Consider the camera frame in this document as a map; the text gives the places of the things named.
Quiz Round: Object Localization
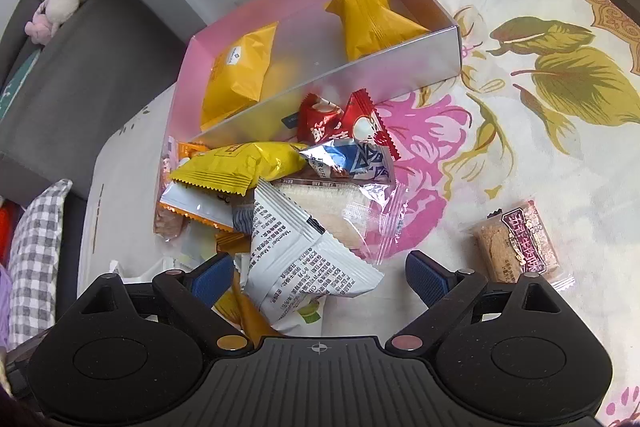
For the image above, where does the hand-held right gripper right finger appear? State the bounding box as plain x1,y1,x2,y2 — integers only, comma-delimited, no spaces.
386,251,571,351

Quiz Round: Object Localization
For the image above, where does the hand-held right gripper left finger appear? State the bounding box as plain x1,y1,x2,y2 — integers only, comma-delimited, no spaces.
75,252,256,354

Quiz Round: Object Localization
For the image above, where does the white black-text snack packet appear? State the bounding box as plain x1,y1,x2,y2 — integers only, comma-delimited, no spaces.
242,177,386,333

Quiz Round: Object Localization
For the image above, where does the brown sesame bar packet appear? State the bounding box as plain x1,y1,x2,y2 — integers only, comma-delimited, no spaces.
472,199,576,293

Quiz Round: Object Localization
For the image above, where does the clear rice cracker packet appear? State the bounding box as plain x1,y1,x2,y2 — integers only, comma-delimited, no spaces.
272,179,408,265

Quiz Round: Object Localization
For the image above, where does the pink nougat snack packet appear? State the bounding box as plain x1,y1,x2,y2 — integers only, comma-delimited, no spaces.
160,136,181,182

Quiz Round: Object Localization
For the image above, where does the blue silver snack packet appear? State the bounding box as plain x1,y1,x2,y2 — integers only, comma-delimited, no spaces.
300,141,396,185

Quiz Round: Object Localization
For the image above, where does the pink cardboard box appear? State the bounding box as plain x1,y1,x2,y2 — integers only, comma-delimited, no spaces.
162,0,463,158

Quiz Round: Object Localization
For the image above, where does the orange yellow snack packet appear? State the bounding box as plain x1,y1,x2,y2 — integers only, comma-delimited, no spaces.
212,232,281,340

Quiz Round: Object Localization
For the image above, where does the clear brown biscuit packet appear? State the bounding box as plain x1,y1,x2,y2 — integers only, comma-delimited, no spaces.
152,202,191,240

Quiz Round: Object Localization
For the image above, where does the white orange snack packet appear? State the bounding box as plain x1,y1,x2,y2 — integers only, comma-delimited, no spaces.
159,179,251,235

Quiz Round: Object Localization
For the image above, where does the white green snack packet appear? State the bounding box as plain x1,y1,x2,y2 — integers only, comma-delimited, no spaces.
272,297,326,335

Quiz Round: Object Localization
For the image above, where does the yellow zigzag-edge snack packet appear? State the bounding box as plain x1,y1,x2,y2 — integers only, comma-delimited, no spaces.
169,141,308,198

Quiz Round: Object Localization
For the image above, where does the red white candy packet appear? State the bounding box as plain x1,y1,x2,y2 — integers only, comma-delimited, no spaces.
340,89,398,162

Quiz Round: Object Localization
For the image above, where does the grey checkered pillow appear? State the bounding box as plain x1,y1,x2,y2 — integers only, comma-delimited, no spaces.
7,179,73,350

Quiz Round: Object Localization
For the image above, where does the yellow snack packet small logo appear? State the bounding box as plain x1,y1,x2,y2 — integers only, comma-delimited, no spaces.
200,21,279,132

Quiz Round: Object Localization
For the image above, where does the grey sofa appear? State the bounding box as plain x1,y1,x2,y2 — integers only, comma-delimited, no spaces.
0,0,201,208

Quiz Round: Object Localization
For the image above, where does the yellow pillow snack packet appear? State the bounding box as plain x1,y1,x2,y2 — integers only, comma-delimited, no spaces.
324,0,432,62

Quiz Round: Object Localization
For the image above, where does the teal cushion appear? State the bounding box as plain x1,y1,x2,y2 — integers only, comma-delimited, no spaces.
0,49,43,122

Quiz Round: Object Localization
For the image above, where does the pink white plush toy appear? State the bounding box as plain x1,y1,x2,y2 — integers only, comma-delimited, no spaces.
25,0,91,45

